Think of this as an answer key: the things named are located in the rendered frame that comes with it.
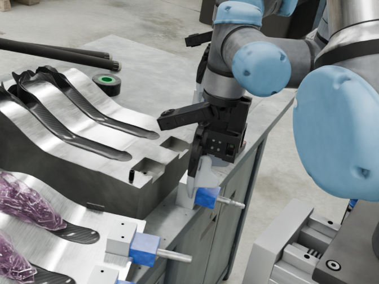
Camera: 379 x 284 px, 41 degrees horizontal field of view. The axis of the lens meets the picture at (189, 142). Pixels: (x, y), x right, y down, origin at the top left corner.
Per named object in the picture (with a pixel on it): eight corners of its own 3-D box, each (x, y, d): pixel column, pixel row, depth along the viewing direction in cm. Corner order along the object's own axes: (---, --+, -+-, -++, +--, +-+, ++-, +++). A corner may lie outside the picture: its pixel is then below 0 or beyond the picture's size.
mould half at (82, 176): (194, 168, 113) (205, 114, 106) (134, 229, 91) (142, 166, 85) (18, 98, 128) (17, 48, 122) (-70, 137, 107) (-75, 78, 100)
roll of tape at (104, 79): (114, 84, 146) (115, 72, 144) (124, 96, 140) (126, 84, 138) (87, 85, 142) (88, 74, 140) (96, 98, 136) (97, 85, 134)
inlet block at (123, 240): (191, 262, 82) (196, 236, 80) (186, 283, 78) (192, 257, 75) (113, 244, 83) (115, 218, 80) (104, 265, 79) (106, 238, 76)
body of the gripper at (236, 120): (232, 167, 91) (246, 107, 85) (187, 154, 93) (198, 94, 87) (241, 149, 98) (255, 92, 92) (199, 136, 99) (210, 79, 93)
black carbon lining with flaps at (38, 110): (162, 142, 106) (168, 101, 102) (121, 176, 93) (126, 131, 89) (30, 92, 117) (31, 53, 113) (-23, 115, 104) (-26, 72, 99)
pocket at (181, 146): (188, 158, 106) (190, 143, 104) (176, 169, 101) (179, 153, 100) (168, 151, 107) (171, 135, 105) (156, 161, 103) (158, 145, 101)
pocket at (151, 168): (163, 181, 97) (166, 165, 95) (149, 194, 92) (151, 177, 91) (142, 173, 98) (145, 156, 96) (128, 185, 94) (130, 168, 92)
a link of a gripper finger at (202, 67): (197, 83, 131) (209, 50, 129) (192, 81, 132) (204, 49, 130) (206, 85, 135) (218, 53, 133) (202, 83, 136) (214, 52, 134)
